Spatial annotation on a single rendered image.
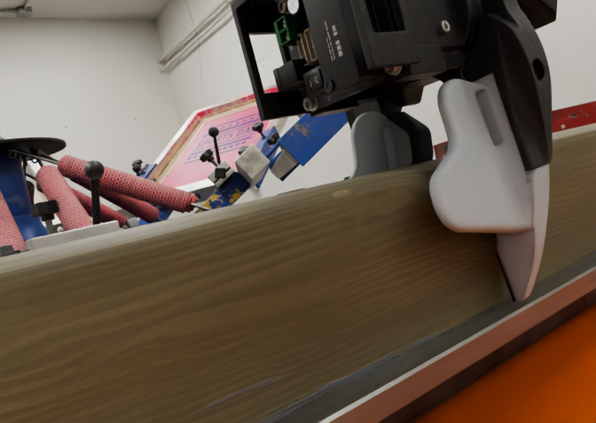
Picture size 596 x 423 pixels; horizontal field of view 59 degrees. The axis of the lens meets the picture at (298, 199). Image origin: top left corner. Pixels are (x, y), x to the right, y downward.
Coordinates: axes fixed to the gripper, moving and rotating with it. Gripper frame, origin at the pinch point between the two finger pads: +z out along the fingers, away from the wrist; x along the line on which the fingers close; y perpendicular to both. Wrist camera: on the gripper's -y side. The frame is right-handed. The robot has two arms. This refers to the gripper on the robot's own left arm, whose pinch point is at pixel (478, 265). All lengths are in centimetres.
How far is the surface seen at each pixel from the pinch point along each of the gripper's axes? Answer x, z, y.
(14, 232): -89, -10, 6
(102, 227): -67, -7, -3
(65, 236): -67, -7, 3
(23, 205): -120, -17, -2
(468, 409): 0.9, 4.8, 4.0
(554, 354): 1.2, 5.0, -2.2
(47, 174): -104, -21, -5
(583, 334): 1.3, 5.1, -4.8
